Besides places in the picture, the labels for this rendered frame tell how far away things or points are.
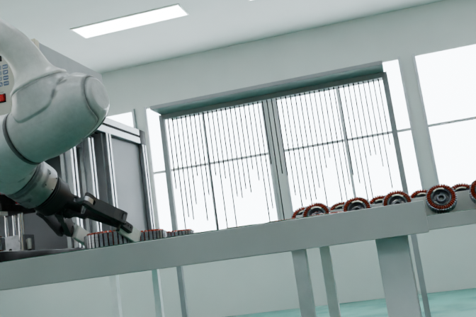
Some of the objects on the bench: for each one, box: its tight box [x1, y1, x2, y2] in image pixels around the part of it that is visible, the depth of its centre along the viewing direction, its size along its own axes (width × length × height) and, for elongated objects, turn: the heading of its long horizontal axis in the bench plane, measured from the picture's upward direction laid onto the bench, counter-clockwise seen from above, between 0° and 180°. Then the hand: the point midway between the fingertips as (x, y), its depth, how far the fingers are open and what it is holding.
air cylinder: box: [4, 234, 35, 251], centre depth 163 cm, size 5×8×6 cm
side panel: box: [102, 132, 155, 231], centre depth 185 cm, size 28×3×32 cm, turn 128°
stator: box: [140, 229, 167, 241], centre depth 153 cm, size 11×11×4 cm
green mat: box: [2, 214, 329, 263], centre depth 158 cm, size 94×61×1 cm, turn 128°
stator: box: [84, 230, 132, 249], centre depth 136 cm, size 11×11×4 cm
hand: (111, 238), depth 136 cm, fingers closed on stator, 11 cm apart
